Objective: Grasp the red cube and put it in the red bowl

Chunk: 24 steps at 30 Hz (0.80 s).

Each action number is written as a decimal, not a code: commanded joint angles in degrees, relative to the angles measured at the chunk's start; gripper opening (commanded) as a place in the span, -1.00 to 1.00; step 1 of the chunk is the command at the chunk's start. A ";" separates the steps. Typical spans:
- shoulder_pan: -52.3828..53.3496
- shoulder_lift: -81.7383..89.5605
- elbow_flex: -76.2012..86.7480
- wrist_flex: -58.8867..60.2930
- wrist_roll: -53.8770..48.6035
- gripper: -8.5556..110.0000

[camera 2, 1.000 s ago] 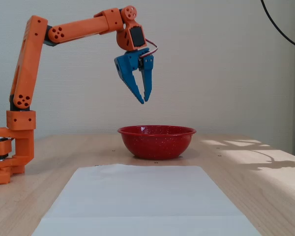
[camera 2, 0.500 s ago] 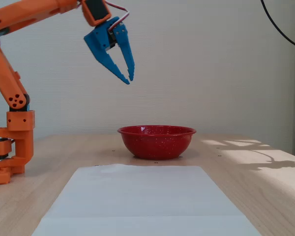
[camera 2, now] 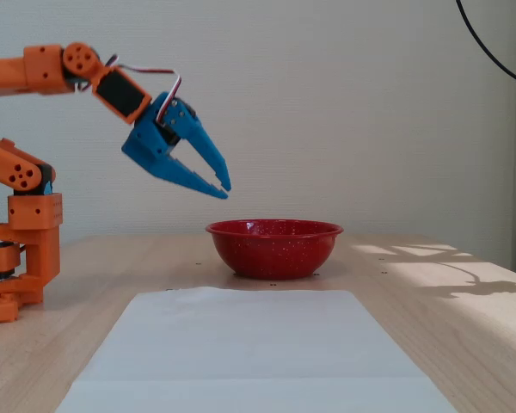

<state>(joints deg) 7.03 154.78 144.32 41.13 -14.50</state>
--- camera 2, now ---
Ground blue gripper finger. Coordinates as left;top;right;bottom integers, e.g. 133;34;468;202
157;98;233;192
152;156;230;200

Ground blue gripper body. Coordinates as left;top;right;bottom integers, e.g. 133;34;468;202
120;90;199;179

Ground red speckled enamel bowl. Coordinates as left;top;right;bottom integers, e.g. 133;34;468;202
205;219;344;281

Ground white paper sheet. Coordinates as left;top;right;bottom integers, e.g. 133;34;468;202
53;286;459;413

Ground black hanging cable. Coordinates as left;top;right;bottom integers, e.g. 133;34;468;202
455;0;516;90

